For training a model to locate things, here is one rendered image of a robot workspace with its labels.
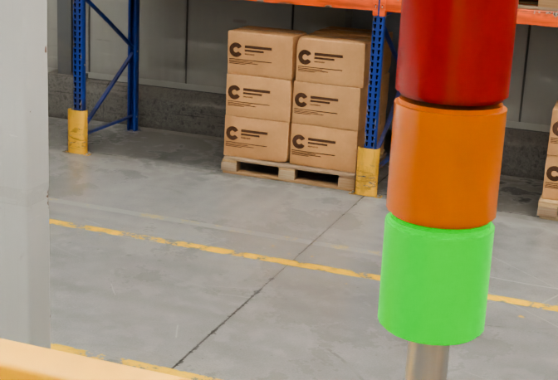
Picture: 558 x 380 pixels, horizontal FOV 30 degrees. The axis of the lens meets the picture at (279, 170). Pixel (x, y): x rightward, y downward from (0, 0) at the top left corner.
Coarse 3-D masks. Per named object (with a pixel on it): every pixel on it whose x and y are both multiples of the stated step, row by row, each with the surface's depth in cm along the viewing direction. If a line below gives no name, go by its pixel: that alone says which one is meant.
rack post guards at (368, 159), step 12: (72, 120) 928; (84, 120) 927; (72, 132) 931; (84, 132) 929; (72, 144) 934; (84, 144) 932; (360, 156) 840; (372, 156) 836; (360, 168) 842; (372, 168) 839; (360, 180) 845; (372, 180) 841; (360, 192) 847; (372, 192) 844
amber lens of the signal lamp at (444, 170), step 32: (416, 128) 45; (448, 128) 44; (480, 128) 44; (416, 160) 45; (448, 160) 44; (480, 160) 45; (416, 192) 45; (448, 192) 45; (480, 192) 45; (416, 224) 46; (448, 224) 45; (480, 224) 46
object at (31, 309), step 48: (0, 0) 287; (0, 48) 291; (0, 96) 294; (0, 144) 298; (0, 192) 302; (0, 240) 306; (48, 240) 313; (0, 288) 310; (48, 288) 317; (0, 336) 314; (48, 336) 320
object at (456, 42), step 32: (416, 0) 44; (448, 0) 43; (480, 0) 43; (512, 0) 44; (416, 32) 44; (448, 32) 43; (480, 32) 43; (512, 32) 44; (416, 64) 44; (448, 64) 43; (480, 64) 43; (416, 96) 44; (448, 96) 44; (480, 96) 44
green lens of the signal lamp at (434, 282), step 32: (384, 224) 48; (384, 256) 48; (416, 256) 46; (448, 256) 46; (480, 256) 46; (384, 288) 48; (416, 288) 46; (448, 288) 46; (480, 288) 47; (384, 320) 48; (416, 320) 47; (448, 320) 46; (480, 320) 47
